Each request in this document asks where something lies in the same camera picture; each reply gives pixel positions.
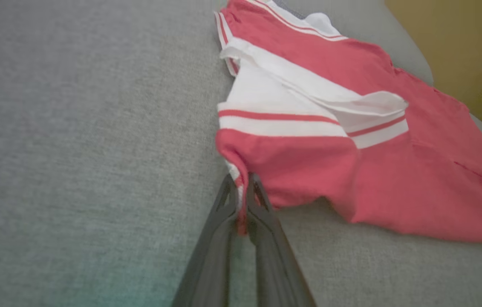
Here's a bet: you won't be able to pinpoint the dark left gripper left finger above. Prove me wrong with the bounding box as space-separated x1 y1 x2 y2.
172 174 240 307

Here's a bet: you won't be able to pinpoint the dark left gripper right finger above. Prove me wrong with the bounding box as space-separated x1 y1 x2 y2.
246 173 316 307

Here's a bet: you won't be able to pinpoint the red and white shorts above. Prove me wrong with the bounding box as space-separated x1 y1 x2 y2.
214 0 482 244

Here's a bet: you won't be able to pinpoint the grey fabric sofa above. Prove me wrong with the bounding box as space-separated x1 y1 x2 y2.
0 0 482 307

